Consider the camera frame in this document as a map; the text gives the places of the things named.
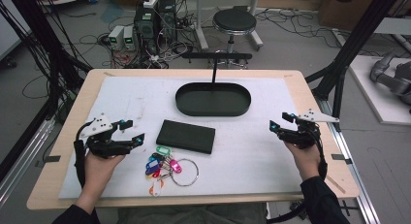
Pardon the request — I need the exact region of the person's left hand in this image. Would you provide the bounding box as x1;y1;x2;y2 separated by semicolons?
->
82;150;126;191

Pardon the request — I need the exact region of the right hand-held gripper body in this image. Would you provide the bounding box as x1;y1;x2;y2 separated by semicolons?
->
277;109;340;150

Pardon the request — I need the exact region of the tangle of floor cables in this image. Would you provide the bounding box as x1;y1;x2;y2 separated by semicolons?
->
255;9;376;57

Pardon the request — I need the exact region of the person's right hand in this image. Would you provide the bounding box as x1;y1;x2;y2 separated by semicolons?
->
284;141;322;182

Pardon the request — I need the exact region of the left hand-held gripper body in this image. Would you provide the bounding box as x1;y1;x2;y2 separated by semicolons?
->
79;112;135;159

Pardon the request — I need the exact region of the left hand-held gripper cable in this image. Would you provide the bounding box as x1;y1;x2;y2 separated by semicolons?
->
73;120;95;189

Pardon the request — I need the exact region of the white board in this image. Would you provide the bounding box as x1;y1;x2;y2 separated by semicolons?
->
348;54;411;126

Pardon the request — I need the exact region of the black tape strip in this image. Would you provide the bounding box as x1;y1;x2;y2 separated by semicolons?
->
35;154;62;169
331;153;353;165

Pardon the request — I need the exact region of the white table leg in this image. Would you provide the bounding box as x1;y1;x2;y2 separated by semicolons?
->
193;0;209;51

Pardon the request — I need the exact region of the grey bench power supply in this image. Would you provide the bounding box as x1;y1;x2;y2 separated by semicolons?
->
108;24;125;50
122;25;137;51

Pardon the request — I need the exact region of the black computer tower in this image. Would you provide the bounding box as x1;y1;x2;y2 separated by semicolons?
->
158;0;178;44
133;4;159;55

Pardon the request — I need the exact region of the cardboard box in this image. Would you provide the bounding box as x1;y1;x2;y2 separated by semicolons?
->
318;0;376;32

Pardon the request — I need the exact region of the black oval tray with hanger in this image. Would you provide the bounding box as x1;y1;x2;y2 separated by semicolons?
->
174;52;253;117

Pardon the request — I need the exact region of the black wallet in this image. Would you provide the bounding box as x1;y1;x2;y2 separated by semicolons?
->
155;119;216;155

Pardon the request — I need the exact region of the right hand-held gripper cable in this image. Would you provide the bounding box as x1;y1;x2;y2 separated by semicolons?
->
314;133;329;182

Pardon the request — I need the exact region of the white foam mat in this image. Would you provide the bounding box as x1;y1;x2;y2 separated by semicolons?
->
57;76;303;200

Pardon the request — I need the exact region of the black frame post with cables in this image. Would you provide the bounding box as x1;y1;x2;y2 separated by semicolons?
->
0;0;93;121

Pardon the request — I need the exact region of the aluminium rail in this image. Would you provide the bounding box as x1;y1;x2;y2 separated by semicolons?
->
316;99;382;224
0;116;56;208

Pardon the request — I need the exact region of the black round stool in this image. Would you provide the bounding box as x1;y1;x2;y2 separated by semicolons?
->
211;7;265;53

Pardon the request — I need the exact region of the hand-held gripper cable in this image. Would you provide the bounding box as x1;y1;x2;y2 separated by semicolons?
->
314;133;329;182
73;120;95;189

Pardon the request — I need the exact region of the key ring with coloured tags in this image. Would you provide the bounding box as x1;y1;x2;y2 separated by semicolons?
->
144;144;200;198

